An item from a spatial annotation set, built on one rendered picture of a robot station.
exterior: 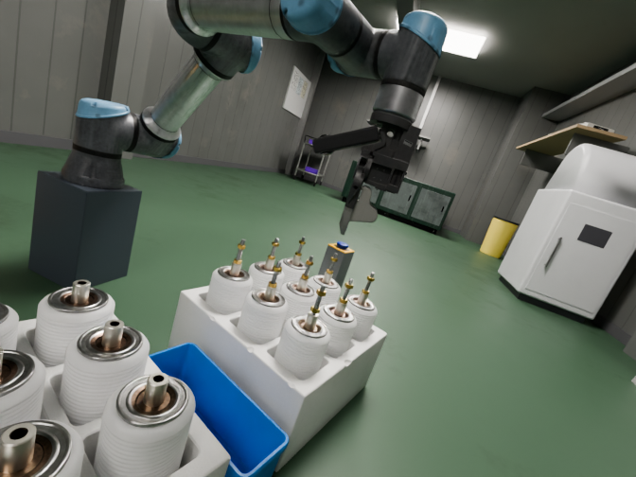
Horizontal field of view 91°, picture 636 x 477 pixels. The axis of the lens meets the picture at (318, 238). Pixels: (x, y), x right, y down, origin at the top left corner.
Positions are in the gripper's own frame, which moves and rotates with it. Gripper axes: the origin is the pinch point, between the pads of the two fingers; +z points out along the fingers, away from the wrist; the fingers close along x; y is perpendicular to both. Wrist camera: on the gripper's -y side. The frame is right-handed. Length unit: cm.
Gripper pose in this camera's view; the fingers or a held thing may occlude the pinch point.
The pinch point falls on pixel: (342, 224)
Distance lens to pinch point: 58.6
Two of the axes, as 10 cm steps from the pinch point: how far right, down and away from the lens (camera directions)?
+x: 1.6, -2.0, 9.7
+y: 9.4, 3.4, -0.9
